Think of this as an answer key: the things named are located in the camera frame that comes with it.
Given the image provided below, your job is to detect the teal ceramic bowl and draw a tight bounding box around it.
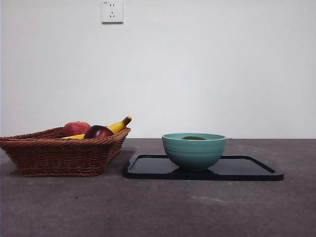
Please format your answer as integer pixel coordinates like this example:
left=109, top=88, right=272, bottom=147
left=161, top=133, right=227, bottom=172

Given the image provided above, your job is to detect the yellow banana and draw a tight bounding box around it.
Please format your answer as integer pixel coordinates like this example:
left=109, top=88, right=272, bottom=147
left=61, top=115, right=132, bottom=139

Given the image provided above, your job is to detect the dark red plum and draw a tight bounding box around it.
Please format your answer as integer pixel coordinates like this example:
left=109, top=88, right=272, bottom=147
left=83, top=124, right=115, bottom=139

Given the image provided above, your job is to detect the red apple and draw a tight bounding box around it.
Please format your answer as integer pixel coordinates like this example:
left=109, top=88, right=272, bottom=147
left=62, top=120, right=91, bottom=137

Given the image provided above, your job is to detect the black rectangular tray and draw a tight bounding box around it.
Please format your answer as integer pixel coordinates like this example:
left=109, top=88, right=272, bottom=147
left=122, top=154, right=284, bottom=181

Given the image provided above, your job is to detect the brown wicker basket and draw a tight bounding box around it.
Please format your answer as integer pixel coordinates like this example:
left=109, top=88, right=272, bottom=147
left=0, top=126, right=131, bottom=177

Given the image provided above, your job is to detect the white wall socket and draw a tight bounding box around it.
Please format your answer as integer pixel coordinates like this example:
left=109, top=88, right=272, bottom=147
left=102, top=0, right=124, bottom=25

